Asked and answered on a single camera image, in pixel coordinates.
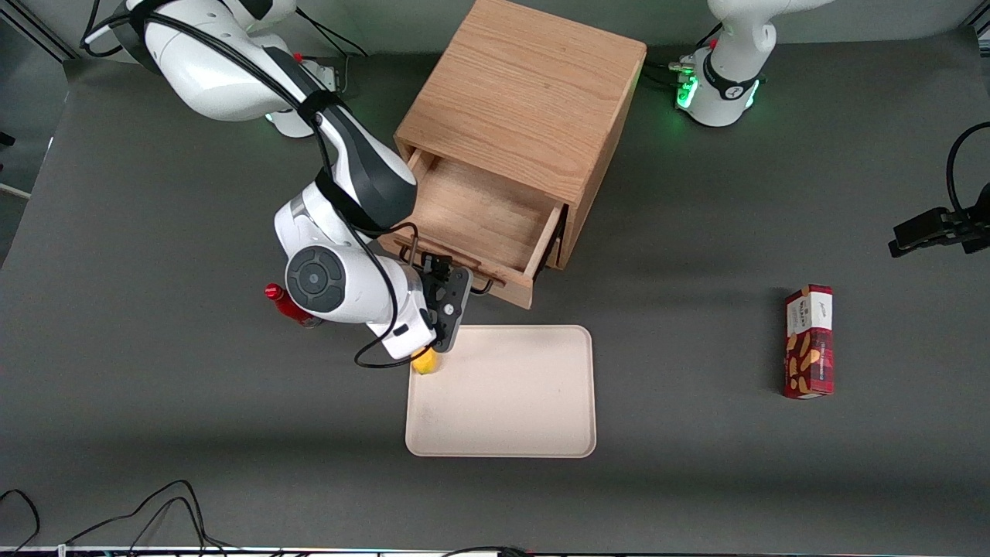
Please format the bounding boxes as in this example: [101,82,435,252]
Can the beige plastic tray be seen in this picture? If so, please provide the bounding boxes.
[405,324,597,459]

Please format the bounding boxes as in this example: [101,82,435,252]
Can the black right base cable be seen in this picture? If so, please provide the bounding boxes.
[298,8,370,94]

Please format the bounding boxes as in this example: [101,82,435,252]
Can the red plastic bottle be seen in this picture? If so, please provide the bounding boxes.
[264,283,324,329]

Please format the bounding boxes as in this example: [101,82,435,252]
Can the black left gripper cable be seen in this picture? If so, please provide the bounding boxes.
[947,121,990,217]

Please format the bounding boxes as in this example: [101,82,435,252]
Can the black left base cables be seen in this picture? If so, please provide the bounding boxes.
[643,22,724,92]

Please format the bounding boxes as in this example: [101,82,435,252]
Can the black floor cable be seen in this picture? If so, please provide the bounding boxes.
[0,488,41,555]
[441,545,534,557]
[63,480,233,555]

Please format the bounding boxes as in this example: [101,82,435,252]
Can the wooden drawer cabinet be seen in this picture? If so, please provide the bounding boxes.
[393,0,647,271]

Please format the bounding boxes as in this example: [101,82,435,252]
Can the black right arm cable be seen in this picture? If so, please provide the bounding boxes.
[81,0,422,370]

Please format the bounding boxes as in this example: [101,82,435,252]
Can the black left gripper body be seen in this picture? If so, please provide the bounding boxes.
[959,182,990,253]

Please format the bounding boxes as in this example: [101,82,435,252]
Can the red cracker box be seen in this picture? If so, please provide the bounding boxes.
[782,284,836,400]

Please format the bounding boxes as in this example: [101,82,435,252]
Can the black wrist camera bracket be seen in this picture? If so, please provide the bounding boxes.
[429,267,473,354]

